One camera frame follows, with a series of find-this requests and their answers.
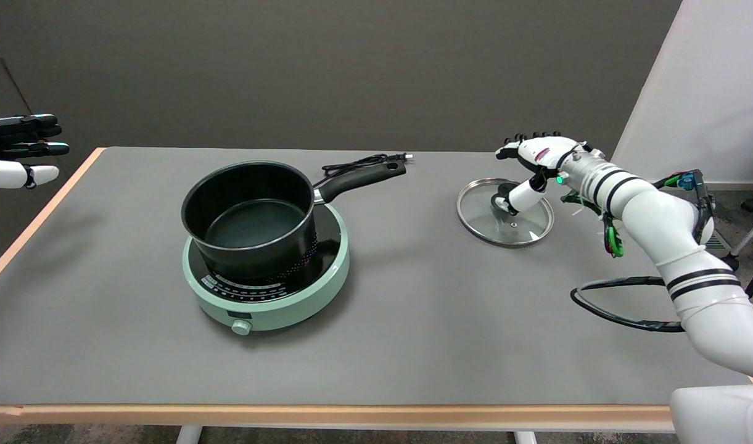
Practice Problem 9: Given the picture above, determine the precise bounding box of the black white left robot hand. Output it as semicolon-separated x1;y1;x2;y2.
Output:
0;113;70;190

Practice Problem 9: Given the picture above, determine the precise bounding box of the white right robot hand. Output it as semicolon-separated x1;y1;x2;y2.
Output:
493;131;583;215

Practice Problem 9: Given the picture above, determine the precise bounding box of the glass pot lid steel rim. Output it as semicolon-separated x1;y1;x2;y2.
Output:
456;178;555;249

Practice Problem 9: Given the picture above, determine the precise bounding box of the black harness with blue connector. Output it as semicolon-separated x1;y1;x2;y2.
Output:
654;170;716;244

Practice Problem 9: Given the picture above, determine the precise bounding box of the grey table mat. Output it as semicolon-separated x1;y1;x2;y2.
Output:
0;147;753;406

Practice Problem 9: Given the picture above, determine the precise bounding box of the office chair base with casters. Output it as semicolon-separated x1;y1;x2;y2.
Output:
718;185;753;300

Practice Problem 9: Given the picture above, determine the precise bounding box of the green round induction cooker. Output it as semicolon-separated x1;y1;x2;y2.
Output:
182;203;351;337

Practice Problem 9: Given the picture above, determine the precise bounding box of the black cable with green connector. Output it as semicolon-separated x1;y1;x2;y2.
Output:
561;191;625;258

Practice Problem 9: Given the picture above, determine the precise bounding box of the thick black looped robot cable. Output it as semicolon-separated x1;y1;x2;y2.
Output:
570;276;685;334

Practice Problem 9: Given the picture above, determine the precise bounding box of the black power cord with plug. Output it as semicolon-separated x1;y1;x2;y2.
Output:
321;153;414;179

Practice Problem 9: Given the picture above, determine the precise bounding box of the black saucepan with handle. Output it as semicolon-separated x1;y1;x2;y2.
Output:
181;159;408;286

